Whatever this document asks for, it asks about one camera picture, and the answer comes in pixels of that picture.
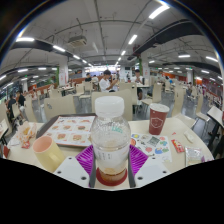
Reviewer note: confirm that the colourful sticker sheet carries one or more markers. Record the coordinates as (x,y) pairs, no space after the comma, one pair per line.
(155,146)

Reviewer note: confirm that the beige cafeteria chairs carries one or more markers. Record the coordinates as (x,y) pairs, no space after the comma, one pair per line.
(85,88)

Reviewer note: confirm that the red paper cup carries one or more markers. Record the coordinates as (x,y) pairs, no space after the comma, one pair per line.
(157,121)

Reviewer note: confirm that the flat round red coaster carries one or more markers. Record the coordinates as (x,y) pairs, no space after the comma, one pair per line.
(111,183)

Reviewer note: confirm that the small red sauce packet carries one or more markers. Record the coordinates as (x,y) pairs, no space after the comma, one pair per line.
(177,146)

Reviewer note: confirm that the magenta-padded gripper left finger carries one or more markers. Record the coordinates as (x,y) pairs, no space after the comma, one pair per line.
(71,170)

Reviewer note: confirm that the ceiling lights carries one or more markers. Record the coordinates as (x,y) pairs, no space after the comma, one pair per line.
(158,11)

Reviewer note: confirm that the small white packet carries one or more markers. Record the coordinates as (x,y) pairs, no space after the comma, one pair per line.
(189,136)

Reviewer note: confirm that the beige cafeteria table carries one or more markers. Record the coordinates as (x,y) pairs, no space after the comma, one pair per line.
(216,115)
(2,129)

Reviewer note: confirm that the ceiling air conditioner unit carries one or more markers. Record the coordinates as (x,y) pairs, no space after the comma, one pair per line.
(77,40)

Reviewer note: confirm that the flat red packet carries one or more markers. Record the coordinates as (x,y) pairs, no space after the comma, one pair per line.
(26,145)

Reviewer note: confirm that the dark tray with paper liner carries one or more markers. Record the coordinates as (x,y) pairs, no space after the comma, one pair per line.
(68,130)

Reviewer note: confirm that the beige chair with round hole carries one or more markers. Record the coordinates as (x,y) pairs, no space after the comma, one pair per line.
(113,97)
(60,106)

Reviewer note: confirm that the clear plastic packet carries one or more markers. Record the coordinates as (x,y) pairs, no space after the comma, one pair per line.
(194,156)

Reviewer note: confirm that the pale yellow mug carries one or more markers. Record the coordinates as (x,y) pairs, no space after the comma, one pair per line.
(50,155)

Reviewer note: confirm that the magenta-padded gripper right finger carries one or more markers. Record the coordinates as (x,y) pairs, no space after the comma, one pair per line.
(151,170)

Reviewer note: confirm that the clear plastic bottle white cap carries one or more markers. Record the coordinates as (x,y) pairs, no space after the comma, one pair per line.
(110,136)

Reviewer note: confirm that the clear bag of fries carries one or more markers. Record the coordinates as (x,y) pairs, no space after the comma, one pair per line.
(26,131)

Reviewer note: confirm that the person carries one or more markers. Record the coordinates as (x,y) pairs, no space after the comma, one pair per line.
(21,100)
(12,106)
(106,83)
(88,77)
(137,77)
(220,143)

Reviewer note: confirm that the dark red pouch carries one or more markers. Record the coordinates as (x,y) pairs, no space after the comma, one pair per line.
(6,151)

